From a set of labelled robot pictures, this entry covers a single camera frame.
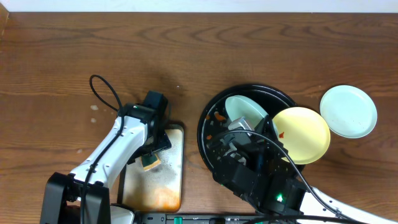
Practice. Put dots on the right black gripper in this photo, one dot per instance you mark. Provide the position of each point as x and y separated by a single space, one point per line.
261 137

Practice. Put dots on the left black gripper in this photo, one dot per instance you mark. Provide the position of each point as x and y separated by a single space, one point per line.
158 144

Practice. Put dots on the orange green sponge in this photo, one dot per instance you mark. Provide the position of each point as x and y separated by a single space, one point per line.
150 161

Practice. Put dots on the yellow plate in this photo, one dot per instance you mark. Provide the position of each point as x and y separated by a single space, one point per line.
304 134

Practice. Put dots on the light blue plate bottom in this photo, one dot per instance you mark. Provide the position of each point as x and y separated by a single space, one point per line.
238 105

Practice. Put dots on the light blue plate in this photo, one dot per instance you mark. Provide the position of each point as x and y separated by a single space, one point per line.
348 111
238 105

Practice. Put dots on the light blue plate top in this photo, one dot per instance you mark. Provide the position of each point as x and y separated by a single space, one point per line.
348 111

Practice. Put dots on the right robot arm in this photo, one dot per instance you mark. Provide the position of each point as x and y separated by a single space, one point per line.
309 206

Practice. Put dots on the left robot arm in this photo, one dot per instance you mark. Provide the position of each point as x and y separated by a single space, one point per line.
82 196

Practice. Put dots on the black rectangular soapy tray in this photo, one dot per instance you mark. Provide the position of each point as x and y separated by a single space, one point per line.
158 189

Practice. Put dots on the black round tray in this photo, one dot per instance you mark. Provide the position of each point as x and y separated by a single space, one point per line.
242 180

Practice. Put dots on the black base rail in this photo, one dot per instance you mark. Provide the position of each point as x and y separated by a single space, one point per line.
181 218

